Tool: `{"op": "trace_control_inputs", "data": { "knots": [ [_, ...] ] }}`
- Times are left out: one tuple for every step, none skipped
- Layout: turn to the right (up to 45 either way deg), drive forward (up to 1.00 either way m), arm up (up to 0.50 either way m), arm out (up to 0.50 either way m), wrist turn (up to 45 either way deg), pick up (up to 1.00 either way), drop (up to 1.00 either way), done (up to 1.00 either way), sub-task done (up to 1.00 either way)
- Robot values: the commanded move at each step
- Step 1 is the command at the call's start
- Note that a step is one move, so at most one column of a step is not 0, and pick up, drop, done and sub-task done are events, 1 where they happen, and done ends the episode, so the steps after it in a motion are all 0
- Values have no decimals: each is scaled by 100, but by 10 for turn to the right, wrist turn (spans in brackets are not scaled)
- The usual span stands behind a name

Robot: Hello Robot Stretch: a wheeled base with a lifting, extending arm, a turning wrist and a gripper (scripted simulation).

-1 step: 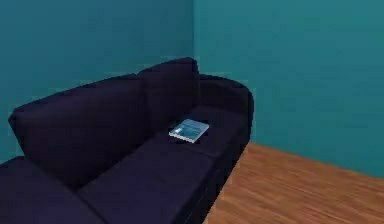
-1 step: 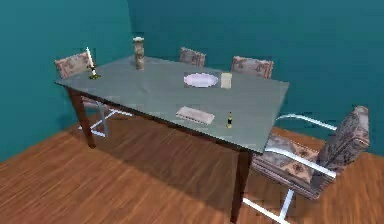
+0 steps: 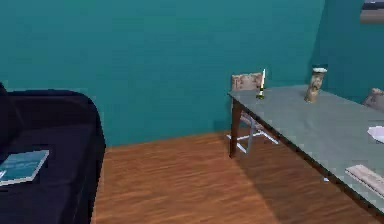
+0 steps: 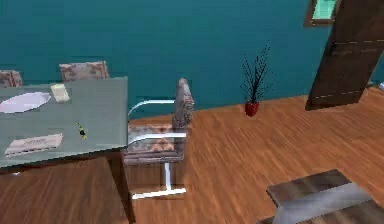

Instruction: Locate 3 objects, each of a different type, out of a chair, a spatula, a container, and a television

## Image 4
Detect dark plant in red pot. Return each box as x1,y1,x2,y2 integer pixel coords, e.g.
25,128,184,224
240,41,274,118

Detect grey glass dining table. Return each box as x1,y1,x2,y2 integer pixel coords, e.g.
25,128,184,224
0,76,137,224

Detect black and yellow small bottle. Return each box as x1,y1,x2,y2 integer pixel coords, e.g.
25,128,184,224
77,121,88,141

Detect cream rectangular block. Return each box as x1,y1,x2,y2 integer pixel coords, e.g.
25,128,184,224
50,83,71,103

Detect brown framed window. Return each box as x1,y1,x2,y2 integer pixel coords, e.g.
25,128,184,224
303,0,341,28

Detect dark brown wooden cabinet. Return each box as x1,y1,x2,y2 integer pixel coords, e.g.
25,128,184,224
304,0,384,112

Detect white oval plate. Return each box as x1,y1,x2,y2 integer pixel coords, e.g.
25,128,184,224
0,91,52,114

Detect patterned chair with chrome frame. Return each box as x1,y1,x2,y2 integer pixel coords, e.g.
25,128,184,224
123,77,196,200
0,69,24,89
58,60,111,83

